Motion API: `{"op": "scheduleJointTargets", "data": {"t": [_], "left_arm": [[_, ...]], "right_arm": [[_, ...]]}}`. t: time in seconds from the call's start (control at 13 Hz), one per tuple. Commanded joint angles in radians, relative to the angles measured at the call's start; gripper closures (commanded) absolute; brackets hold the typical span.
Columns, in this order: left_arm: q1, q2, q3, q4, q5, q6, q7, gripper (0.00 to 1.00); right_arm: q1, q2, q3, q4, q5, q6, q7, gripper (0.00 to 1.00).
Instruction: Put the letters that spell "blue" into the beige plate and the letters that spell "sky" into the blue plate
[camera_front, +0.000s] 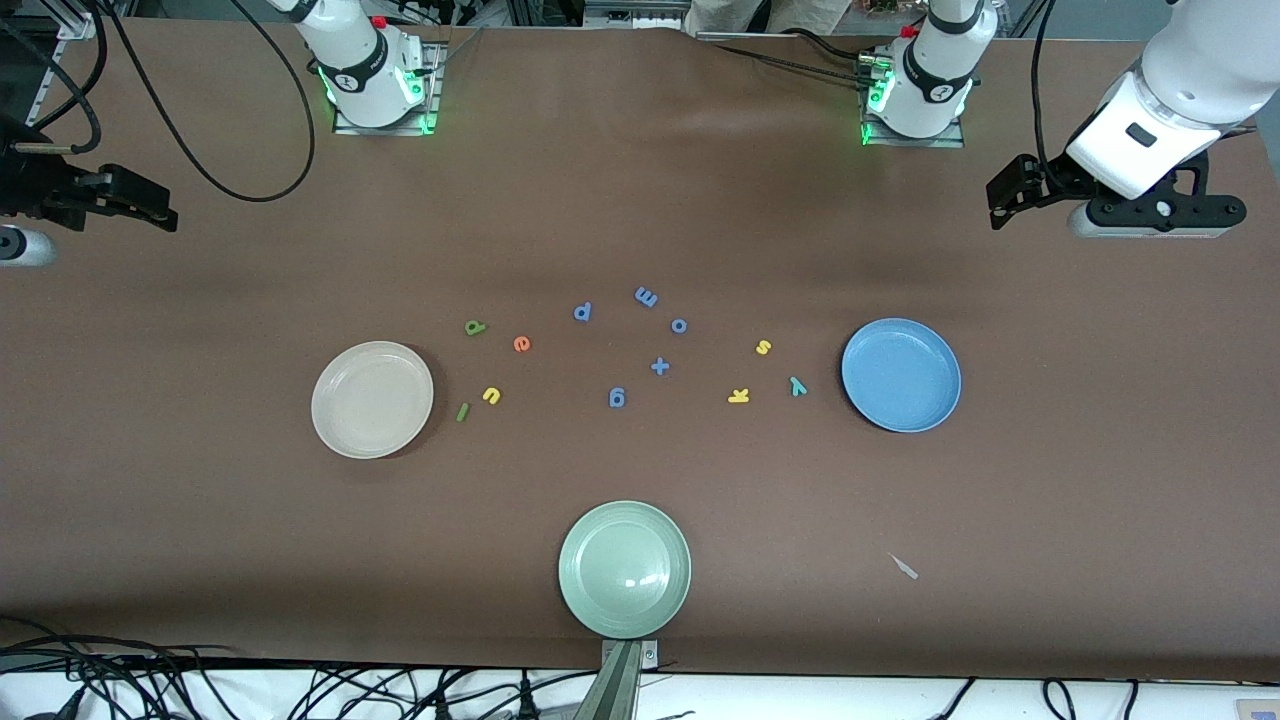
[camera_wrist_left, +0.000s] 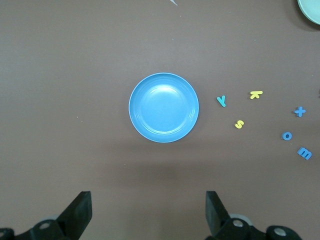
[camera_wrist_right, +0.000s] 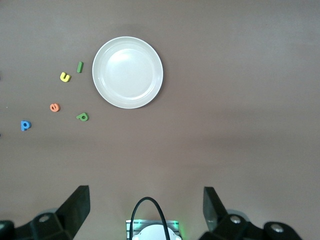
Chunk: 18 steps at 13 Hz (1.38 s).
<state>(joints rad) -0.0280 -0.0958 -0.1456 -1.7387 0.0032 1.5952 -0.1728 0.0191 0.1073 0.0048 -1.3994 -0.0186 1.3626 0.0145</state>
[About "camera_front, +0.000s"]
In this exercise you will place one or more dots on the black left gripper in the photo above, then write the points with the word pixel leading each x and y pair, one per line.
pixel 1054 178

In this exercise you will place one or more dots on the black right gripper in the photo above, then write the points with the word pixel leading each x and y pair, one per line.
pixel 30 185

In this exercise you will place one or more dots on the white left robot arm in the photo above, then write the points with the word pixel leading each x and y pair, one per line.
pixel 1190 80

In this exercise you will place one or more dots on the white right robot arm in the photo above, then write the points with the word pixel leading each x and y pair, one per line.
pixel 360 60

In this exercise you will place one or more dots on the blue plate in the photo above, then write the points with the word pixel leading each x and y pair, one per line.
pixel 901 376

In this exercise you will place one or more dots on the beige plate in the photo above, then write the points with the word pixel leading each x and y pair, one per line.
pixel 372 400

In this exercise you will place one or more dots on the blue foam letter m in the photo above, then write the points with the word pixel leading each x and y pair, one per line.
pixel 646 297

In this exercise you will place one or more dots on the small white paper scrap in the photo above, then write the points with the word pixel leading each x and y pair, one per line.
pixel 903 566

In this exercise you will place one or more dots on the pale green plate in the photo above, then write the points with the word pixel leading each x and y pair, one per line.
pixel 625 570

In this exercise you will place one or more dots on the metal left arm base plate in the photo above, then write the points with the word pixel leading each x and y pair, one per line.
pixel 950 140

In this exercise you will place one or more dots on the aluminium frame rail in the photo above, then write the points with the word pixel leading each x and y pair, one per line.
pixel 45 85

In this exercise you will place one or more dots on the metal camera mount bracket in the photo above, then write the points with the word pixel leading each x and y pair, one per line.
pixel 622 690

